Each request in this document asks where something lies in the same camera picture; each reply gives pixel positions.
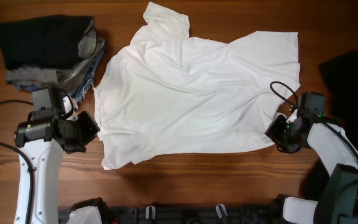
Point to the white t-shirt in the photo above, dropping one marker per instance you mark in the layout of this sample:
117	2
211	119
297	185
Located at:
170	93

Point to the right white rail clip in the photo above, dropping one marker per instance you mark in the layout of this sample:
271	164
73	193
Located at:
221	211

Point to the white rail clip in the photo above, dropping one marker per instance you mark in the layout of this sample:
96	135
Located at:
221	211
150	212

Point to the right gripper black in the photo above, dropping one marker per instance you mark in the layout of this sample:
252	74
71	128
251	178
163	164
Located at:
271	132

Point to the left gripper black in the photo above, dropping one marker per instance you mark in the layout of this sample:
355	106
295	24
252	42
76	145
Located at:
92	129

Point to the folded blue denim shorts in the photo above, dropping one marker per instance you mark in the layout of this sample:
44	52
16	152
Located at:
80	93

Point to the left white rail clip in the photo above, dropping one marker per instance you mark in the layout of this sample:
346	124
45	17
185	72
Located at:
150	212

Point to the folded grey garment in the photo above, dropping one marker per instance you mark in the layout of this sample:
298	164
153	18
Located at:
27	77

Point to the black garment at right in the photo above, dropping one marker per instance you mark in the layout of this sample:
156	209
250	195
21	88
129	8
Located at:
340	75

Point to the folded black garment on stack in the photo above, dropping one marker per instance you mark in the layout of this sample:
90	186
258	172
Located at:
57	41

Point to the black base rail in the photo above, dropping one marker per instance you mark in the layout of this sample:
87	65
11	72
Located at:
246	214

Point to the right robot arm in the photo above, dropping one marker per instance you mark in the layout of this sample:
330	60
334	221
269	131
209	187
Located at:
339	201

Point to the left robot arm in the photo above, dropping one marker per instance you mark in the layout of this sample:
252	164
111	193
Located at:
52	130

